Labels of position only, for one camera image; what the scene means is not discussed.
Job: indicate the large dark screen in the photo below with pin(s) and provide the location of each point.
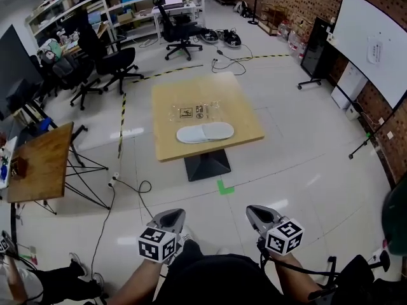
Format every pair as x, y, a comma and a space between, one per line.
16, 71

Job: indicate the white tray of toys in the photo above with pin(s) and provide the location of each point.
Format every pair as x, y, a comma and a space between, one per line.
6, 164

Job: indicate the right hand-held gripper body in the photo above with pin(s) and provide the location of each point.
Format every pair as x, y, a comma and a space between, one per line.
283, 237

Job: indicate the wooden frame rack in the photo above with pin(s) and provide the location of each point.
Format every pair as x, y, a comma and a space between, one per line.
273, 19

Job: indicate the person's left forearm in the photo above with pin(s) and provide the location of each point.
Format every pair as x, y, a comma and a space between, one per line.
136, 281

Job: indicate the clear printed plastic bag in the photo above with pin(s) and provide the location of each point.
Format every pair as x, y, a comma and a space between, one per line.
190, 112

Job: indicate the group of clear water bottles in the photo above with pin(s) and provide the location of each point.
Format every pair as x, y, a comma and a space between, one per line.
294, 41

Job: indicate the black padded chair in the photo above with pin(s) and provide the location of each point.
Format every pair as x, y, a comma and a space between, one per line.
356, 280

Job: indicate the black floor stand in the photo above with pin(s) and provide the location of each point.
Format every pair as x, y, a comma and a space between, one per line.
365, 142

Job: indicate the black headrest office chair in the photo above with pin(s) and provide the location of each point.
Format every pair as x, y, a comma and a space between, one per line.
178, 30

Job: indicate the dark green round object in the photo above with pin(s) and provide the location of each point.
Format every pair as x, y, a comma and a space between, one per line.
395, 221

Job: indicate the small brown box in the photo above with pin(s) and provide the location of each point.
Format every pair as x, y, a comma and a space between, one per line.
19, 167

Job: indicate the white slipper footwear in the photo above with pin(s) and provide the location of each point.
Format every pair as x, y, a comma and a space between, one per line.
205, 132

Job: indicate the white power strip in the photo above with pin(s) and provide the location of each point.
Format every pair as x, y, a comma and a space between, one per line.
113, 180

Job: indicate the person's black clothing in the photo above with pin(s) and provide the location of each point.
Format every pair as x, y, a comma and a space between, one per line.
216, 281

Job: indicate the black white floor device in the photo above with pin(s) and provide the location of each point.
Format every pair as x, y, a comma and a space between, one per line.
232, 39
210, 36

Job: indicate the person's white shoe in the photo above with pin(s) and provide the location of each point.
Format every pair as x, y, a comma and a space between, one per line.
187, 234

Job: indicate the white desk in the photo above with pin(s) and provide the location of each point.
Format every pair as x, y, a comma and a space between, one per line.
173, 10

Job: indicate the black panel on wheeled stand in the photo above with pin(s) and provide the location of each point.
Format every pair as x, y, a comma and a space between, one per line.
316, 46

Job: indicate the another person's forearm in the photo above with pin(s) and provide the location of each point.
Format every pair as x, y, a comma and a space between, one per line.
12, 281

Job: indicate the person's right forearm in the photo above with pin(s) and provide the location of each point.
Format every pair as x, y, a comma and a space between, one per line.
297, 275

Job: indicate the cluttered black office chair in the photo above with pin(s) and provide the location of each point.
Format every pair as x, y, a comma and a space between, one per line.
68, 70

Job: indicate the large whiteboard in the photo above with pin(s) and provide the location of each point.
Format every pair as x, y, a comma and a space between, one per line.
359, 30

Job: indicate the light wooden square table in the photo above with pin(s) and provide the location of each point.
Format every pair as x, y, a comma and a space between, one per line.
241, 119

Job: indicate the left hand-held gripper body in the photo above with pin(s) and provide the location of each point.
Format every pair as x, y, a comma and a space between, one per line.
157, 243

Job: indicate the white air purifier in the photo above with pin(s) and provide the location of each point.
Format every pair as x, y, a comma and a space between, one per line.
349, 84

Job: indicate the black coat stand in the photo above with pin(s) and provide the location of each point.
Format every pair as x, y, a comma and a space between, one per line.
255, 5

